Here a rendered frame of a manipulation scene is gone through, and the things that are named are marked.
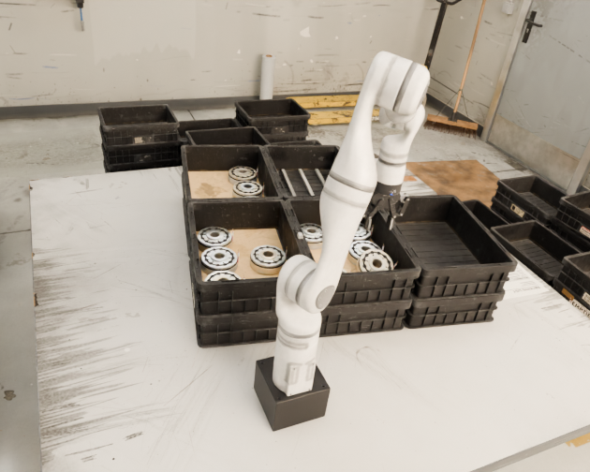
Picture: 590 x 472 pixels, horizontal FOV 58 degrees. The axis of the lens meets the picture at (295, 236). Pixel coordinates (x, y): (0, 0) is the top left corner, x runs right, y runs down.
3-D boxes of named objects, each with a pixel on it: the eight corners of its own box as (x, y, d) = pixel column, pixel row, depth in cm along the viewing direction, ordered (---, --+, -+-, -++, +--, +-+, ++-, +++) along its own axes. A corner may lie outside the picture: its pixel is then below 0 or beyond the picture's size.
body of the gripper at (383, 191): (377, 183, 131) (371, 214, 137) (409, 182, 133) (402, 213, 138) (368, 169, 137) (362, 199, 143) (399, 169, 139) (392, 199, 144)
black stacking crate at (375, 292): (412, 304, 149) (422, 272, 143) (311, 312, 142) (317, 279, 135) (366, 227, 180) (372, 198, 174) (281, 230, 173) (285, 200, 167)
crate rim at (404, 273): (421, 278, 144) (423, 271, 142) (315, 285, 136) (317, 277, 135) (372, 202, 175) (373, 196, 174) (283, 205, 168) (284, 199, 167)
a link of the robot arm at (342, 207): (357, 191, 95) (319, 171, 100) (303, 320, 102) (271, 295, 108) (383, 195, 102) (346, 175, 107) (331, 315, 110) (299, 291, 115)
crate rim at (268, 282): (315, 285, 136) (316, 277, 135) (197, 293, 129) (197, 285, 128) (283, 205, 168) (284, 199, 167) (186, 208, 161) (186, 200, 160)
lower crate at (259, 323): (305, 342, 148) (311, 310, 141) (197, 352, 140) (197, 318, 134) (277, 257, 180) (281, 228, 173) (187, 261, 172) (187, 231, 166)
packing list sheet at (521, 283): (553, 290, 180) (553, 289, 179) (500, 303, 171) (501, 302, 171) (489, 237, 204) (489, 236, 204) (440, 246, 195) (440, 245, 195)
